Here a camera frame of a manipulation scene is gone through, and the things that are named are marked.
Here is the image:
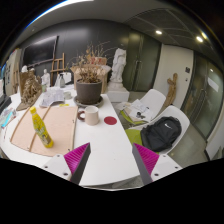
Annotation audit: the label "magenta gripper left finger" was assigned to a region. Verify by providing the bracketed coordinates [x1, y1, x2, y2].
[64, 143, 91, 185]

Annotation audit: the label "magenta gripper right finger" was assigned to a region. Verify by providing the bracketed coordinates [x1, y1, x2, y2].
[132, 143, 159, 185]

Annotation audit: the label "black backpack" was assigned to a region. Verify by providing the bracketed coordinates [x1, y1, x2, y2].
[140, 116, 182, 152]

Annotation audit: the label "wooden board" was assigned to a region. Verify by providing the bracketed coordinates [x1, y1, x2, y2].
[10, 106, 78, 157]

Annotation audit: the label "yellow drink bottle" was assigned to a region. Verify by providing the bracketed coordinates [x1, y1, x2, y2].
[30, 106, 53, 148]

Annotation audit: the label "white mug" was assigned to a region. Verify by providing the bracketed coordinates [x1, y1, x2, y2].
[77, 106, 99, 126]

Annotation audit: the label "papers on chair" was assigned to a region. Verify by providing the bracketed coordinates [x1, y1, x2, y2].
[124, 100, 153, 121]

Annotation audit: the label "dark red round coaster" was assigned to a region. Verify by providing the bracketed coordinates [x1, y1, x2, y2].
[104, 116, 117, 125]

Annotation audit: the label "white chair near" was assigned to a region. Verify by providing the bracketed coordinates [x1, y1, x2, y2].
[125, 105, 190, 154]

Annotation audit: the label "white chair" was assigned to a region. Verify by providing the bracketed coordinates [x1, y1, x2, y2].
[125, 105, 190, 154]
[120, 89, 166, 125]

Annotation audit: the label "white chair far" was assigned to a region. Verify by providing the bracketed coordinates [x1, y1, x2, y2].
[120, 89, 166, 125]

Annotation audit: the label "clear plastic wrapped package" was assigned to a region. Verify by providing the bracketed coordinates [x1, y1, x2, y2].
[40, 88, 64, 107]

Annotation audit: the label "dark pot with dried plant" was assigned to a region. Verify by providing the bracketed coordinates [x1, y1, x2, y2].
[68, 43, 108, 105]

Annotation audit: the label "spray bottle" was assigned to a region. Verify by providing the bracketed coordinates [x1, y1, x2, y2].
[58, 73, 65, 88]

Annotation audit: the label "blue plastic packet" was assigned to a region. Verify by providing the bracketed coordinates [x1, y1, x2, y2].
[0, 108, 16, 129]

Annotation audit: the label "small white figurine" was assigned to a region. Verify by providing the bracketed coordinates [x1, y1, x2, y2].
[41, 70, 50, 87]

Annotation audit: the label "wooden carved sculpture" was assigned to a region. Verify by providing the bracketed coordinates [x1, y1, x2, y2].
[16, 70, 42, 111]

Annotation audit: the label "cardboard box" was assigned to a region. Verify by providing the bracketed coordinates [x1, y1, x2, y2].
[71, 64, 111, 93]

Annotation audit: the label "wooden easel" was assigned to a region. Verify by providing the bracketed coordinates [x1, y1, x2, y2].
[50, 54, 65, 85]

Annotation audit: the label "white statue on pedestal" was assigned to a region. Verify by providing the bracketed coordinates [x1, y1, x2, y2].
[107, 48, 129, 102]

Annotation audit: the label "wooden figure by wall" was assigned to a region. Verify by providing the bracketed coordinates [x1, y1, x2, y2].
[164, 73, 178, 107]

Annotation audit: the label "blackboard on wall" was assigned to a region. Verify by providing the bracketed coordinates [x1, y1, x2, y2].
[23, 36, 57, 66]

